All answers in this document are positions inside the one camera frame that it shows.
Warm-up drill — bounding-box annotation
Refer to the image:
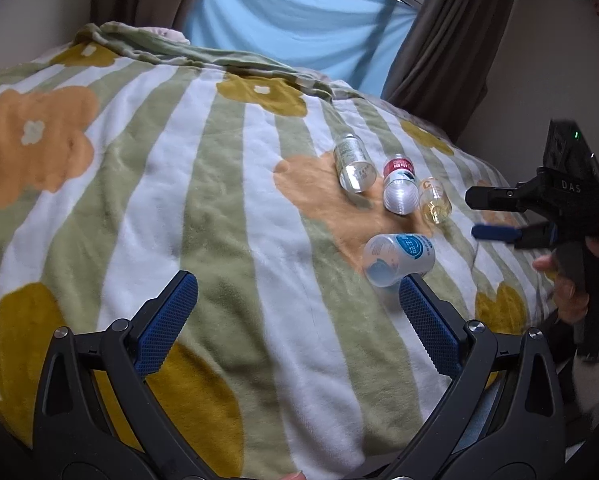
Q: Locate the right brown curtain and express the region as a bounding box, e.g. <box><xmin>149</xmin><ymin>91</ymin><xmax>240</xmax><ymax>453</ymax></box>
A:
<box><xmin>382</xmin><ymin>0</ymin><xmax>514</xmax><ymax>141</ymax></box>

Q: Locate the right hand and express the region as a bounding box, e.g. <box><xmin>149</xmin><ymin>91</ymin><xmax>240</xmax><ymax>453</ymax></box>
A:
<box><xmin>533</xmin><ymin>237</ymin><xmax>599</xmax><ymax>324</ymax></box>

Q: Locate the pink bed sheet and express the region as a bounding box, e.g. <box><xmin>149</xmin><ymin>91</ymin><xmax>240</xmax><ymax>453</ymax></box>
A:
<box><xmin>142</xmin><ymin>27</ymin><xmax>190</xmax><ymax>44</ymax></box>

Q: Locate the light blue hanging cloth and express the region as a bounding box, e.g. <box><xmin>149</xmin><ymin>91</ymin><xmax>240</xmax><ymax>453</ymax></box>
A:
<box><xmin>183</xmin><ymin>0</ymin><xmax>417</xmax><ymax>96</ymax></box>

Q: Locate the clear green-label plastic cup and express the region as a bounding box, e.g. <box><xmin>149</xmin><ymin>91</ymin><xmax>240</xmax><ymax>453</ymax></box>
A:
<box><xmin>333</xmin><ymin>133</ymin><xmax>377</xmax><ymax>194</ymax></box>

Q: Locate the white blue-label plastic cup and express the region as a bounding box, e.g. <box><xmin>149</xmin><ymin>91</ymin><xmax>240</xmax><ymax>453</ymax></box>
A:
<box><xmin>362</xmin><ymin>233</ymin><xmax>436</xmax><ymax>288</ymax></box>

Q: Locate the white headboard cushion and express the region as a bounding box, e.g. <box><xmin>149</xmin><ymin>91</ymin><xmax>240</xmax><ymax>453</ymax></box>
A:
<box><xmin>0</xmin><ymin>0</ymin><xmax>91</xmax><ymax>68</ymax></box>

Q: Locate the orange-label clear plastic cup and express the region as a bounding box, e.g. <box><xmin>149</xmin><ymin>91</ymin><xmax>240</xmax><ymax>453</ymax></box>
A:
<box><xmin>420</xmin><ymin>177</ymin><xmax>452</xmax><ymax>226</ymax></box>

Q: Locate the striped floral blanket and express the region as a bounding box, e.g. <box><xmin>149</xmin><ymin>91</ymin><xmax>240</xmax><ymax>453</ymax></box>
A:
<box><xmin>0</xmin><ymin>24</ymin><xmax>550</xmax><ymax>479</ymax></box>

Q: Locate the red-label plastic cup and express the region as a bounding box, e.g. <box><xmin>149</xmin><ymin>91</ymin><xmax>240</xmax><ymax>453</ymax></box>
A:
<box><xmin>383</xmin><ymin>154</ymin><xmax>420</xmax><ymax>216</ymax></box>

